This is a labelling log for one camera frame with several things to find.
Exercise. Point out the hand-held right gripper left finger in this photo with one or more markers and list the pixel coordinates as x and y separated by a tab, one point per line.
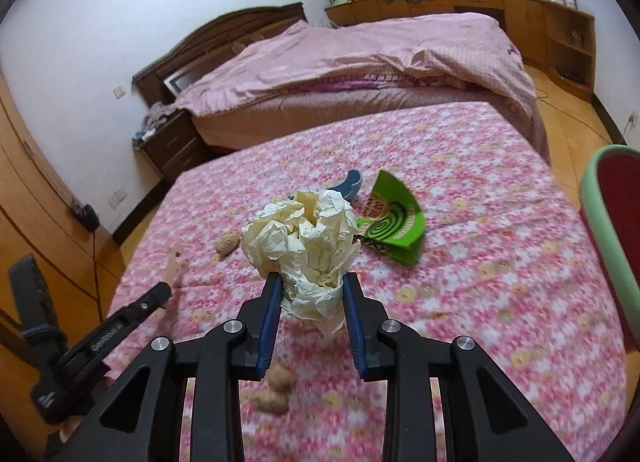
270	324

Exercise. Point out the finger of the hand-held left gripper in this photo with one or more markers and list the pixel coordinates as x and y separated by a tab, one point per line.
125	324

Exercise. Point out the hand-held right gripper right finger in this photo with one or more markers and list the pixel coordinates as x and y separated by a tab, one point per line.
353	329

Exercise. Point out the cream paper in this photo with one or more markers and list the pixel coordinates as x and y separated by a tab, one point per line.
300	242

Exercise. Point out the green basin with red inside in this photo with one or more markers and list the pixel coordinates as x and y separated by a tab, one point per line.
620	202

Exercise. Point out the peanut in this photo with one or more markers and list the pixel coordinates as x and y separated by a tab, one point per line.
227	245
282	378
274	402

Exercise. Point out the green cardboard box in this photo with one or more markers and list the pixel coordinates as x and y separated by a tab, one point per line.
395	224

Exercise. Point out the black charger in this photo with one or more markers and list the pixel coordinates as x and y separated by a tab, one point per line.
86	217

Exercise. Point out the wooden wardrobe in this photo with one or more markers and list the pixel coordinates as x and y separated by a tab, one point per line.
30	202

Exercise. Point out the pink floral blanket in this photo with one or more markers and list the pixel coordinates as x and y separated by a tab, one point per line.
475	292

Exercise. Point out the blue and white carton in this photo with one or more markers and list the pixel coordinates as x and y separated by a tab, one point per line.
350	182

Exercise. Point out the dark wooden nightstand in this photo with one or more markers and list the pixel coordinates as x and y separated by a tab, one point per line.
175	146

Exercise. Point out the bed base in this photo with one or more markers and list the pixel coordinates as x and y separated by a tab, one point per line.
240	131

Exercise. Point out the pile of clothes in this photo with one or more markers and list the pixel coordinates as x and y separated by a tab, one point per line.
155	121

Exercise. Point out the bed with pink blanket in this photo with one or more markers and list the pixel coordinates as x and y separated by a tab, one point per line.
375	51

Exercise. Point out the dark wooden headboard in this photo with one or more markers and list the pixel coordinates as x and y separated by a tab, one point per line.
200	49

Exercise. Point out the long wooden cabinet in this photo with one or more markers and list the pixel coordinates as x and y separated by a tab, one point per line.
525	26

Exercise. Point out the wall socket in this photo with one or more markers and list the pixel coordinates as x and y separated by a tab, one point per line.
117	197

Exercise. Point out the wall switch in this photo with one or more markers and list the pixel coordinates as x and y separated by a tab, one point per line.
119	91

